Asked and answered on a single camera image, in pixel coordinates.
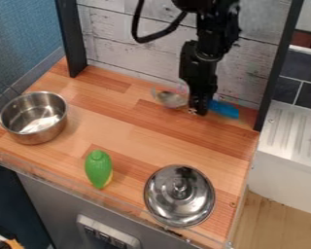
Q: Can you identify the black frame post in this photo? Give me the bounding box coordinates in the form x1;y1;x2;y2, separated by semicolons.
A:
53;0;89;79
253;0;305;132

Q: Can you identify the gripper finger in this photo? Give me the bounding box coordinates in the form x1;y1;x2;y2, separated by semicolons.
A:
190;93;211;117

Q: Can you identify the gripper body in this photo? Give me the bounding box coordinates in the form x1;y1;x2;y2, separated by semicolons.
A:
177;39;221;99

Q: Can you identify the green toy lime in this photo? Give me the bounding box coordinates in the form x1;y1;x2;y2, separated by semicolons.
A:
83;149;116;191

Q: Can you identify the black cable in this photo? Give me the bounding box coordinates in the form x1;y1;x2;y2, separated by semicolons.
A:
129;0;191;45

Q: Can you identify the silver pot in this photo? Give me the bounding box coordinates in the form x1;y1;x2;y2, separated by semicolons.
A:
0;90;70;146

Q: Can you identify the white toy kitchen unit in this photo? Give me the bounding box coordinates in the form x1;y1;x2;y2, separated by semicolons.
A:
247;44;311;218

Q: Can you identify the silver lid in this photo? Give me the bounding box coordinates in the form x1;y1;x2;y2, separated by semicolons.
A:
142;163;217;229

